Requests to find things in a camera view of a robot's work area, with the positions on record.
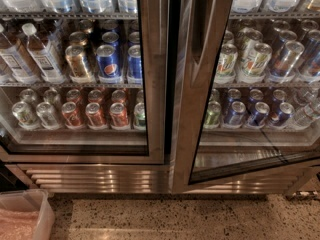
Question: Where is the glass fridge door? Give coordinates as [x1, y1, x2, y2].
[171, 0, 320, 196]
[0, 0, 168, 164]

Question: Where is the green can lower left door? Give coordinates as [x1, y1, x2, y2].
[134, 102, 146, 129]

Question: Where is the green can door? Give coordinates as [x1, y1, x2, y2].
[204, 101, 221, 129]
[134, 102, 146, 129]

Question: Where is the green can lower right door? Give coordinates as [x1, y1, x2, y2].
[204, 101, 221, 129]

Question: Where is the red soda can right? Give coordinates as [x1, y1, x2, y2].
[109, 103, 130, 130]

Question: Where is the red soda can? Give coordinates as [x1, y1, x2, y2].
[109, 103, 130, 130]
[85, 102, 107, 129]
[62, 102, 84, 129]

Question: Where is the blue Pepsi can right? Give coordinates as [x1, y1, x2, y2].
[128, 45, 142, 84]

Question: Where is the blue pepsi can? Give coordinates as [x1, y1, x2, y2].
[96, 45, 122, 83]
[128, 45, 142, 84]

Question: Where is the red soda can middle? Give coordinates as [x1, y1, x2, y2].
[85, 102, 107, 129]

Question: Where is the blue Pepsi can front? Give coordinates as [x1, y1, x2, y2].
[96, 45, 122, 83]

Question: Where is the blue can lower left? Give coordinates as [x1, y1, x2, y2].
[223, 101, 246, 128]

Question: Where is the red soda can left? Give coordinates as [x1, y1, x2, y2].
[62, 102, 84, 129]

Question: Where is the gold soda can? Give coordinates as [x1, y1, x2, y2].
[65, 45, 96, 84]

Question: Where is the blue can lower right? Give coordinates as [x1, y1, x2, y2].
[246, 102, 270, 128]

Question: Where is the green white 7UP can right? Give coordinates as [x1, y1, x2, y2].
[239, 43, 272, 83]

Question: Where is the brown tea bottle white cap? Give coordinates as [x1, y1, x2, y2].
[22, 23, 65, 83]

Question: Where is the blue silver can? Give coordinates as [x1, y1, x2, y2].
[266, 41, 305, 83]

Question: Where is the silver can far left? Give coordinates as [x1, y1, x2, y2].
[12, 101, 40, 130]

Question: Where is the brown tea bottle left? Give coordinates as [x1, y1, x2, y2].
[0, 24, 40, 84]

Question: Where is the clear plastic storage bin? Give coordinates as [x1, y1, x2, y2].
[0, 189, 55, 240]

